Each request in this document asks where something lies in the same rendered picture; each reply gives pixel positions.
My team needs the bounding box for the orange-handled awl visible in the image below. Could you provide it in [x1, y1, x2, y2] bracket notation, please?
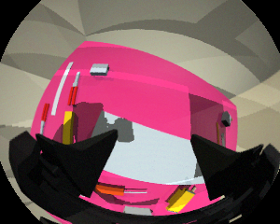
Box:
[95, 184, 147, 195]

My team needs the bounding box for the yellow rectangular bar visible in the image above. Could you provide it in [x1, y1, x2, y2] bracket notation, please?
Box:
[63, 112, 76, 145]

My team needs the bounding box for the white panel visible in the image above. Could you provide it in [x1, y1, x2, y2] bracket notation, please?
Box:
[91, 111, 204, 186]

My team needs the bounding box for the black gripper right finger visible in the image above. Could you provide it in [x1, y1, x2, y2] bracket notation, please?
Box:
[189, 134, 264, 202]

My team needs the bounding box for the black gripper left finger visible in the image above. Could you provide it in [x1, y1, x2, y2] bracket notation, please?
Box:
[35, 130, 118, 199]

